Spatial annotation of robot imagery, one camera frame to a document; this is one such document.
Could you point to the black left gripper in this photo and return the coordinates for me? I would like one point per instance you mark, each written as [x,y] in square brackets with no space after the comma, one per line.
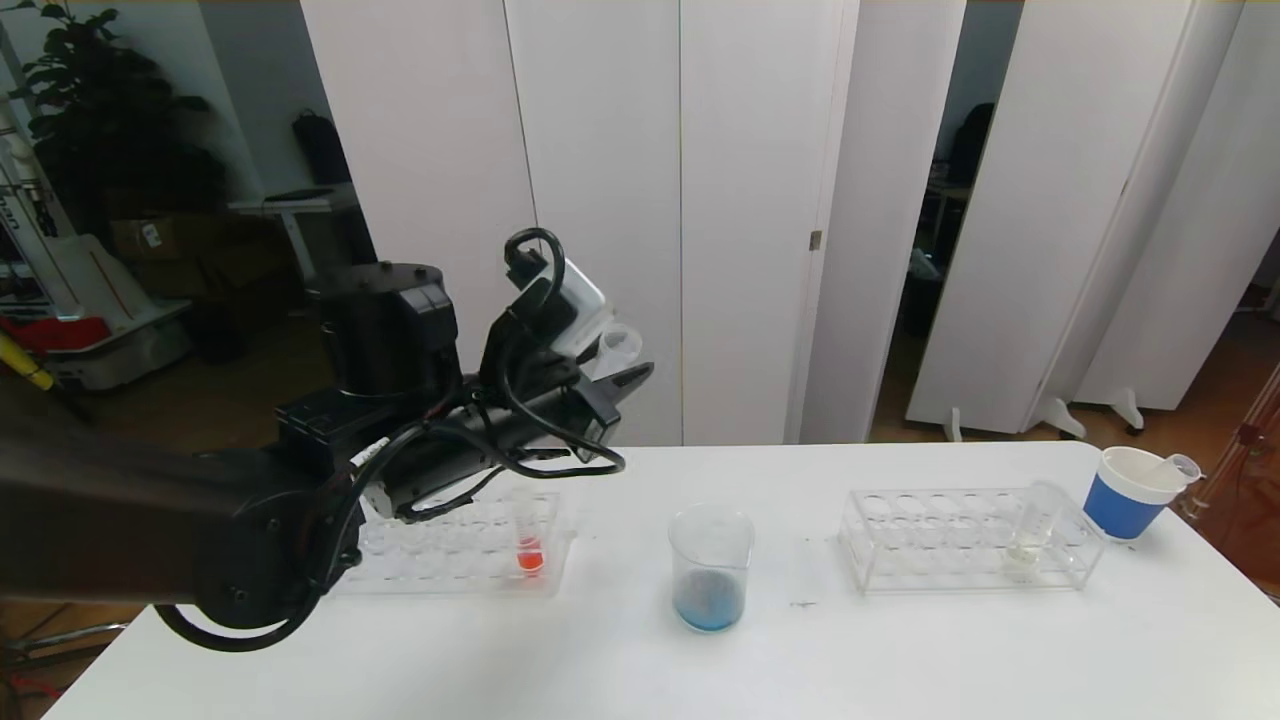
[597,403]

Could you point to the test tube with blue liquid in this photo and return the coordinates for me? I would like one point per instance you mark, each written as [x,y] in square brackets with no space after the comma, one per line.
[622,345]

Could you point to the test tube with red liquid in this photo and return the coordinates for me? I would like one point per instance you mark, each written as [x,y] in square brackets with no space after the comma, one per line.
[530,555]
[1178,468]

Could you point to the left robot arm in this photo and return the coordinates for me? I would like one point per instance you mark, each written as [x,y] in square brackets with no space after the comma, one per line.
[120,520]

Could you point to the clear acrylic test tube rack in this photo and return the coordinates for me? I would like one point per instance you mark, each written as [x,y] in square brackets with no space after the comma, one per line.
[470,560]
[940,560]

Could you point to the clear glass beaker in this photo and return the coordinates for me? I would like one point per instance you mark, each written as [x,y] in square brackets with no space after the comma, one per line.
[710,600]

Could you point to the test tube with yellowish liquid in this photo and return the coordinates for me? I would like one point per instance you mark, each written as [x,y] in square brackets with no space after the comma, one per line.
[1030,540]

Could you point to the white partition panel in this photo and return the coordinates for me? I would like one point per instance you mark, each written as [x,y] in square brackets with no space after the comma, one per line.
[1180,250]
[1020,200]
[880,200]

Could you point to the white standing desk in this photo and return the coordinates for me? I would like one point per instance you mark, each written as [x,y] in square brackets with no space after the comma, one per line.
[295,205]

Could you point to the black backpack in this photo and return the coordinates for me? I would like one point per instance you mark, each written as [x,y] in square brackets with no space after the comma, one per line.
[320,150]

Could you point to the brown cardboard box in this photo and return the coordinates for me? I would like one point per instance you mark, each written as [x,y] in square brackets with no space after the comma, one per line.
[150,240]

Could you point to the blue and white paper cup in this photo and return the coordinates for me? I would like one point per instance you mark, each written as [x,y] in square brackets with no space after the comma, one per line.
[1120,510]

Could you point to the white wheeled machine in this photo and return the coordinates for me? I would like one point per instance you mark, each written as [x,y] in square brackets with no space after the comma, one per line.
[110,290]

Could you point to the dark green potted plant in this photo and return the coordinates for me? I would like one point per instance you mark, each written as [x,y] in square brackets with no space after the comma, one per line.
[110,120]

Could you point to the red plastic part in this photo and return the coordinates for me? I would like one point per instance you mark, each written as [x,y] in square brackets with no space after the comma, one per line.
[50,335]

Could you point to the yellow tool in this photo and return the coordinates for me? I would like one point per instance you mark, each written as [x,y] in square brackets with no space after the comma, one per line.
[25,368]

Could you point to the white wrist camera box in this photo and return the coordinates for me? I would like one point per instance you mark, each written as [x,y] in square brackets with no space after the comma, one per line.
[580,300]

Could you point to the grey metal frame bar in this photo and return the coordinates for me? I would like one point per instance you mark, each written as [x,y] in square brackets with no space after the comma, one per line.
[70,637]

